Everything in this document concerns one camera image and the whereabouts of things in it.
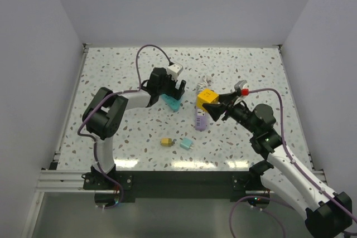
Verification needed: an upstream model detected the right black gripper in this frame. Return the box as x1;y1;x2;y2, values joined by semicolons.
202;91;259;135

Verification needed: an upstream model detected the teal triangular socket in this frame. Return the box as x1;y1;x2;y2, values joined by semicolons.
161;94;181;112

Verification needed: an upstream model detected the yellow cube socket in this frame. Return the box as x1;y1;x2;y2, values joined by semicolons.
196;89;219;110

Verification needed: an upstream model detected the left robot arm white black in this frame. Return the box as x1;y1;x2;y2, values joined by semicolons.
78;64;186;189

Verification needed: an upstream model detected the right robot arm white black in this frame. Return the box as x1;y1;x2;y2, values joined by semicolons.
203;89;356;237

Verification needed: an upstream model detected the teal small plug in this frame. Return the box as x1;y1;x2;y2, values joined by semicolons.
180;138;193;150

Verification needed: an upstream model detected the yellow small plug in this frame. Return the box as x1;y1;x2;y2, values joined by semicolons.
160;138;175;147

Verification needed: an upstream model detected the purple power strip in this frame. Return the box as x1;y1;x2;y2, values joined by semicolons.
194;107;208;132

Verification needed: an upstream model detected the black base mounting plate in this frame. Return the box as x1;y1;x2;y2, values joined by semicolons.
81;170;266;205

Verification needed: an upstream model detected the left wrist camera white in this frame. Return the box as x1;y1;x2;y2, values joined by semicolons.
166;63;184;81

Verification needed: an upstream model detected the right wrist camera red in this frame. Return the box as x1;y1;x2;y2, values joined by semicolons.
234;80;249;96

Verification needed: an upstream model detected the aluminium frame rail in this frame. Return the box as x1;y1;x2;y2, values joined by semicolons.
35;151;86;193

